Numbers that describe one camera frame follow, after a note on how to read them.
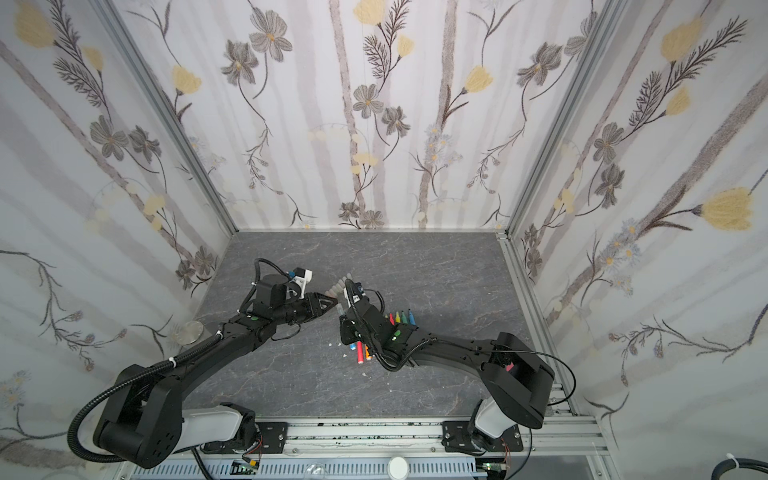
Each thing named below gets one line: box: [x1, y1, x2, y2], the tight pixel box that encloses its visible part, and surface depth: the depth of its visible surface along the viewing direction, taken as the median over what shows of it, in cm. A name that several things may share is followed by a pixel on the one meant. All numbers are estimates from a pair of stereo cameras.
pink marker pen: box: [356, 341, 365, 364], surface depth 89 cm
